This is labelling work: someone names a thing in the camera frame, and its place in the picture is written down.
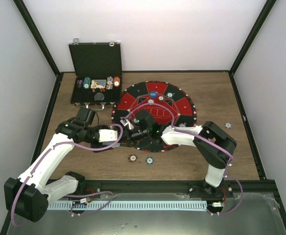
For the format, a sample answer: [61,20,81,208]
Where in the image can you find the blue blind button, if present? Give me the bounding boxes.
[149,91,158,98]

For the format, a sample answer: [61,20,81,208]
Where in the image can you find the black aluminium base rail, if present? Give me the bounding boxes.
[81,180,279,199]

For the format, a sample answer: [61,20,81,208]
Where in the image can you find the black poker chip case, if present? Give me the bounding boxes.
[69,38,122,105]

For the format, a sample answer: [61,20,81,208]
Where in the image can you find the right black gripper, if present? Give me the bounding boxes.
[116,126,150,147]

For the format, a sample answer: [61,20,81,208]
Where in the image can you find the blue card deck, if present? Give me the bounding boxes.
[102,141,120,148]

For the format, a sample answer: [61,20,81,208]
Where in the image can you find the light blue slotted cable duct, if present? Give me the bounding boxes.
[48,201,207,211]

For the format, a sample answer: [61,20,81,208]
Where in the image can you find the black round button in case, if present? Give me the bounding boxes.
[94,93,105,101]

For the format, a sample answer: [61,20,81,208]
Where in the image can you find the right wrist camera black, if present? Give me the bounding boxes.
[135,109,157,131]

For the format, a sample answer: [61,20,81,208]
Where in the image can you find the card deck in case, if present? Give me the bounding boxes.
[90,79,106,89]

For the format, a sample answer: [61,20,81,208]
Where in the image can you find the teal chips in case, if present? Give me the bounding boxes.
[83,77,91,89]

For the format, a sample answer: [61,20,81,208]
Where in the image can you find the teal poker chip stack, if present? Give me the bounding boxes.
[145,157,154,165]

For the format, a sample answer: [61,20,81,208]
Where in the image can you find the orange chips in case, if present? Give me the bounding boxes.
[113,76,121,87]

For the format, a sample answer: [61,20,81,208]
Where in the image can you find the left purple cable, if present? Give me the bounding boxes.
[10,123,124,227]

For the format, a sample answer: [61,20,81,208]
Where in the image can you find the round red black poker mat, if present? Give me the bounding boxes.
[111,81,197,152]

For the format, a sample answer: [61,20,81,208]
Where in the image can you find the lone blue white chip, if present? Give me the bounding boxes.
[224,122,232,129]

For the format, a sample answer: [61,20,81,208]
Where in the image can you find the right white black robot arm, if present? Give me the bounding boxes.
[121,119,237,197]

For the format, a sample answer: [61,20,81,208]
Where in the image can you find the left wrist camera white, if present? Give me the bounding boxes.
[98,129,118,142]

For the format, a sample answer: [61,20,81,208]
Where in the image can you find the purple chips in case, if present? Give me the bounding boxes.
[76,79,84,89]

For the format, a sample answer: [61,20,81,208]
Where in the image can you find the red poker chip stack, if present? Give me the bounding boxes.
[128,155,137,163]

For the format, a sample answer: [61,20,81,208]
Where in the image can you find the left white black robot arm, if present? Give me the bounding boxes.
[4,107,123,226]

